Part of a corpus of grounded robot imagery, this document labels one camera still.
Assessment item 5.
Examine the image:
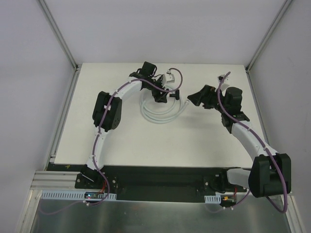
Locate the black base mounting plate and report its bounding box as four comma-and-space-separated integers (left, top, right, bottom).
47, 164, 248, 203

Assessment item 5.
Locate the white cable duct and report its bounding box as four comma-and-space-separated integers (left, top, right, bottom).
204, 194, 222, 204
41, 190, 106, 201

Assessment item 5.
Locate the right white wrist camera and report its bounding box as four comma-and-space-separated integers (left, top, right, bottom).
217, 75, 230, 91

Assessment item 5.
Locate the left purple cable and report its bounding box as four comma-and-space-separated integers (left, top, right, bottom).
38, 67, 184, 215

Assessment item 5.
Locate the white hose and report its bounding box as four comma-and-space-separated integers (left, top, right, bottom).
139, 89, 191, 123

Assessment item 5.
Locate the left white cable duct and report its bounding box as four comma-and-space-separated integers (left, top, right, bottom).
41, 190, 106, 201

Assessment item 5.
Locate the right white cable duct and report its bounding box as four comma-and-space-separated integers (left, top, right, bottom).
204, 194, 222, 204

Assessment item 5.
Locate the left aluminium frame post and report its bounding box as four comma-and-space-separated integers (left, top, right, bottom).
36, 0, 79, 70

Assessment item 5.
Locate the aluminium frame post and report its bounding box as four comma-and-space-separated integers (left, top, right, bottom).
36, 0, 79, 70
245, 0, 294, 73

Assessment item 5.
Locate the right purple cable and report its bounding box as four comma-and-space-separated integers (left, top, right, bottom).
205, 71, 289, 214

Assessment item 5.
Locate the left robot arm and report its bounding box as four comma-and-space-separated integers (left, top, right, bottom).
81, 62, 169, 189

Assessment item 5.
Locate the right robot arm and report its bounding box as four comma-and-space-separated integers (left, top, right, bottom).
187, 85, 291, 198

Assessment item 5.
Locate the right aluminium frame post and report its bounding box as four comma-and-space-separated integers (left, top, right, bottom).
245, 0, 294, 73

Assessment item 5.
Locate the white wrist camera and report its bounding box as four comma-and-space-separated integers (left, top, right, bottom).
217, 75, 230, 91
162, 70, 175, 85

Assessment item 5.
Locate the black T-shaped hose fitting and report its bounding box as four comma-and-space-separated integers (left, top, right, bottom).
169, 89, 180, 100

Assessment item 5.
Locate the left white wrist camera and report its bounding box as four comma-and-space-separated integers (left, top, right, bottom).
162, 70, 175, 85

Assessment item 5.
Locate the purple cable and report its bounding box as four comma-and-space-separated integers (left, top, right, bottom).
205, 71, 289, 214
38, 67, 184, 215

